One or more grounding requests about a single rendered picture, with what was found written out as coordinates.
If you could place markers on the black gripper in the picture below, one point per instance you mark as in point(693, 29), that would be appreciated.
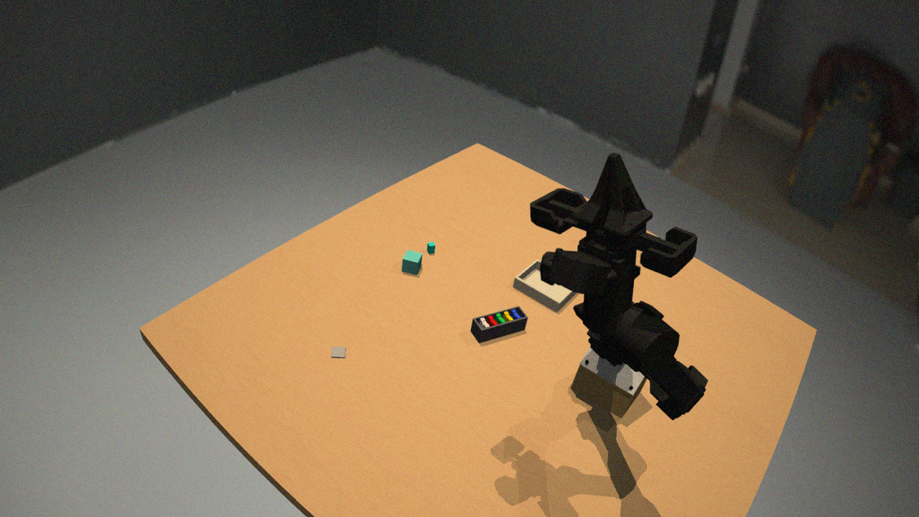
point(615, 221)

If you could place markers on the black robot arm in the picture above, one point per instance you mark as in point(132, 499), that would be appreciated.
point(622, 331)

